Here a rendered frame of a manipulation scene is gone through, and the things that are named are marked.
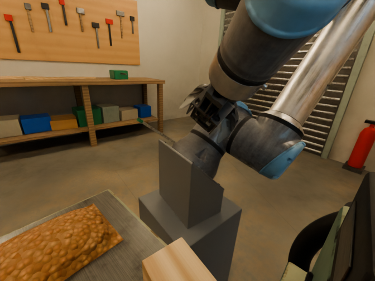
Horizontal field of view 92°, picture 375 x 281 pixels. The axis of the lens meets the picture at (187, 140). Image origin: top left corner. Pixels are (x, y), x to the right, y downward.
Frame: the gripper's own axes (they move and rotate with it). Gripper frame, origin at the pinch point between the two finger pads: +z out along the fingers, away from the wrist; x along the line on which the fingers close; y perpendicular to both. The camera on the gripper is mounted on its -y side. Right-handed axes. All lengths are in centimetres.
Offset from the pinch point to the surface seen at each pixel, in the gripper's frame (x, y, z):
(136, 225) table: 4.2, 28.1, -22.8
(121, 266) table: 5.4, 30.7, -25.9
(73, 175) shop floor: -68, 57, 157
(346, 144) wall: 139, -182, 129
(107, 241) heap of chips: 3.1, 30.6, -24.2
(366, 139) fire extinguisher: 135, -174, 101
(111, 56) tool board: -187, -87, 198
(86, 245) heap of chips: 2.0, 31.6, -25.3
